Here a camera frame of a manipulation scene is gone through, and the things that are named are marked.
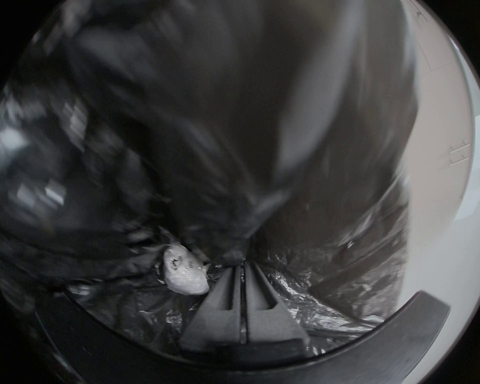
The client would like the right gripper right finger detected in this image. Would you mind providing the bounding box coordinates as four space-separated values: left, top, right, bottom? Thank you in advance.
244 262 311 349

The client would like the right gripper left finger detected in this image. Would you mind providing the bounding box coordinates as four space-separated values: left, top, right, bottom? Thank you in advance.
179 265 242 349

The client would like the beige low cabinet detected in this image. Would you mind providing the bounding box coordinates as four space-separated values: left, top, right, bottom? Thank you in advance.
401 0 476 241

